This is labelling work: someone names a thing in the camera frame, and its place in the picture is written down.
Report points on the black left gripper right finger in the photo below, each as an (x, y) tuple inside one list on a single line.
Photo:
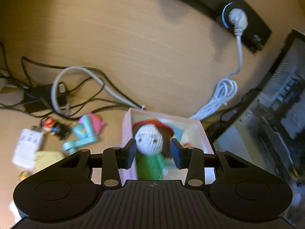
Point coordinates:
[(194, 160)]

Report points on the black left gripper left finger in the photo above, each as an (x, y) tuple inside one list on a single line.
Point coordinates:
[(111, 160)]

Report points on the crochet doll red hat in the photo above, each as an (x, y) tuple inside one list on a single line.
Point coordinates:
[(152, 148)]

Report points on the pink cardboard box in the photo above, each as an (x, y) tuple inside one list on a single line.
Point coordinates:
[(187, 131)]

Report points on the pink round toy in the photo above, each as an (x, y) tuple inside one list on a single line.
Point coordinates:
[(96, 123)]

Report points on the teal toy stand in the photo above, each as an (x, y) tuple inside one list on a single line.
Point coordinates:
[(72, 146)]

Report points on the small red black figure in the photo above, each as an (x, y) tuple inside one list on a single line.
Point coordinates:
[(57, 129)]

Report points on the white rectangular card box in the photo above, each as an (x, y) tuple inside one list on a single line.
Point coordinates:
[(29, 142)]

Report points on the black power adapter brick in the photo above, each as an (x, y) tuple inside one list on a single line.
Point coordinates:
[(38, 98)]

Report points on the yellow bell keychain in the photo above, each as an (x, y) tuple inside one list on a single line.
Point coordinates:
[(25, 174)]

